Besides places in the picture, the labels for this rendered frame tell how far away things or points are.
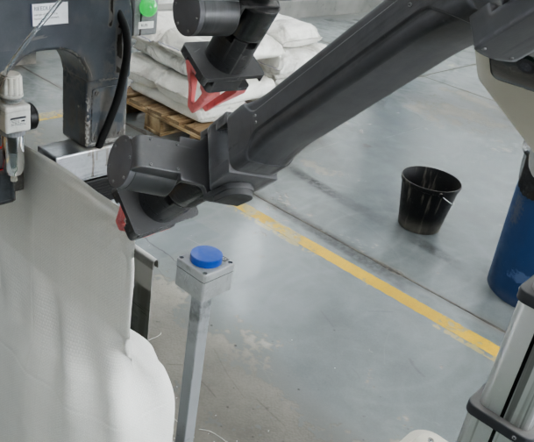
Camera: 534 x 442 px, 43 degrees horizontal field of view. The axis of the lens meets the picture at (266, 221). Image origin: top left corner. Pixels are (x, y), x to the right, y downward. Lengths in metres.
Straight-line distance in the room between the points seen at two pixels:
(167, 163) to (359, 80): 0.25
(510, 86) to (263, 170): 0.42
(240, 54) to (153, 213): 0.23
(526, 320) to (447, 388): 1.29
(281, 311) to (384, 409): 0.58
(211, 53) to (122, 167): 0.24
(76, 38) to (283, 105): 0.50
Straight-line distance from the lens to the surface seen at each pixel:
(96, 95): 1.09
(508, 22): 0.44
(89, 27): 1.05
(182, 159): 0.72
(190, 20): 0.81
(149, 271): 1.46
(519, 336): 1.24
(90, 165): 1.13
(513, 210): 2.99
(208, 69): 0.89
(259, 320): 2.55
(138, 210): 0.82
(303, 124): 0.60
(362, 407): 2.30
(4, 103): 0.96
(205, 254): 1.26
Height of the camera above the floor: 1.51
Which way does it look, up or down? 28 degrees down
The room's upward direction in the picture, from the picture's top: 9 degrees clockwise
